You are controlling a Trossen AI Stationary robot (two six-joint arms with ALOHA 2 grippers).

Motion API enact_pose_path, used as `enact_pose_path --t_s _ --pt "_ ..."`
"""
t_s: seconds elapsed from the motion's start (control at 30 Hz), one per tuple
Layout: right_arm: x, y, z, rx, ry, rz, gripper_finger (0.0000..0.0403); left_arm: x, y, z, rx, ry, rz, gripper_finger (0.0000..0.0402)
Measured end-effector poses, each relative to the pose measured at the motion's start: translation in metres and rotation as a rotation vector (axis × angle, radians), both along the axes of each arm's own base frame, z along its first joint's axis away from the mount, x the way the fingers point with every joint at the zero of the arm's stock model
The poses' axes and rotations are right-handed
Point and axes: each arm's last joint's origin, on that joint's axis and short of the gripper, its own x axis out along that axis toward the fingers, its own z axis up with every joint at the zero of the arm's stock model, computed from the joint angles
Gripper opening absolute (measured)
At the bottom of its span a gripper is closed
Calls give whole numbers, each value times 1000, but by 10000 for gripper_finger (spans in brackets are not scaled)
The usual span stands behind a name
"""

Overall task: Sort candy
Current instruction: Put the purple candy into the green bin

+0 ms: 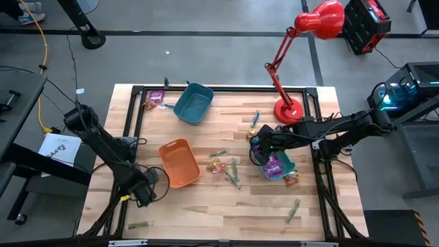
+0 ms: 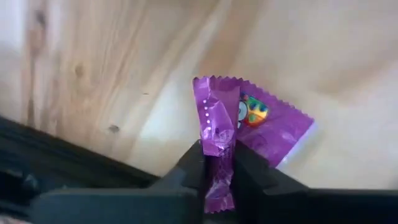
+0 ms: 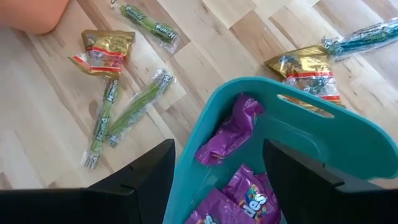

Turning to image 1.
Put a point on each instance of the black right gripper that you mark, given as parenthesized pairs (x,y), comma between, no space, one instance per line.
(265,140)

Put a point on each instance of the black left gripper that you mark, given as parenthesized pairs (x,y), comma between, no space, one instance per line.
(144,193)

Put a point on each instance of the orange candy pack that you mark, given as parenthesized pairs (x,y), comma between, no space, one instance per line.
(292,179)
(252,132)
(151,104)
(215,167)

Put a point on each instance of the purple candy bag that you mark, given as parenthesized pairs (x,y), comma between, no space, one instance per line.
(274,168)
(156,95)

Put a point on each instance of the green candy stick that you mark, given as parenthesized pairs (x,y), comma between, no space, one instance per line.
(140,225)
(235,168)
(219,153)
(232,180)
(293,211)

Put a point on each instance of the teal plastic bin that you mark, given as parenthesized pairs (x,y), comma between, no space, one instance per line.
(288,166)
(193,103)

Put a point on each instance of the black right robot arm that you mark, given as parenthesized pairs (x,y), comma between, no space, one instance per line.
(343,127)

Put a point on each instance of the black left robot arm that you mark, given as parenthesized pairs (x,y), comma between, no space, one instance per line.
(103,144)

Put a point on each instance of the blue candy stick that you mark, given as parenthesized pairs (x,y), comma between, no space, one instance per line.
(257,118)
(168,106)

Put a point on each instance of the orange plastic bin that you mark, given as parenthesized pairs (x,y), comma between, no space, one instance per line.
(178,164)

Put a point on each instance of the white paper sheet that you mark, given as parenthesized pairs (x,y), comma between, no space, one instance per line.
(61,151)

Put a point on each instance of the white floor tag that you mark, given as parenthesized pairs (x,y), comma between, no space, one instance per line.
(80,91)

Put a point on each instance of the red desk lamp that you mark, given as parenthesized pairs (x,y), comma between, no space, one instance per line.
(322,20)

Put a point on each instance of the gray desk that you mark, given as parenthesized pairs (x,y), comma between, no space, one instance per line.
(17,130)

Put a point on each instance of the red black tool case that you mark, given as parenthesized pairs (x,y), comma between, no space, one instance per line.
(363,27)

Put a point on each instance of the black box with hazard stripe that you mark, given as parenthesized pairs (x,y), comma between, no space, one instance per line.
(391,226)

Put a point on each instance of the gray metal computer stand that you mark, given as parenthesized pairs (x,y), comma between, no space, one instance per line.
(425,161)

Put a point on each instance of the black floor stand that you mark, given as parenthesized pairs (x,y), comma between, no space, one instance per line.
(91,39)

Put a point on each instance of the black computer with blue light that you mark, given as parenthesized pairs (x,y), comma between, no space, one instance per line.
(422,79)

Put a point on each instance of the person's shoe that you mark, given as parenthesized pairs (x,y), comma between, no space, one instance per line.
(32,18)
(32,7)

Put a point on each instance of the silver metal bracket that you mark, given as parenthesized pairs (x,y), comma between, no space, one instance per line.
(128,243)
(319,244)

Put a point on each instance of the black metal table frame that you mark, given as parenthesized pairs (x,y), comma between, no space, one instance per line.
(223,88)

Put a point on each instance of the black desk leg frame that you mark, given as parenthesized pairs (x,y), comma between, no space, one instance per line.
(34,161)

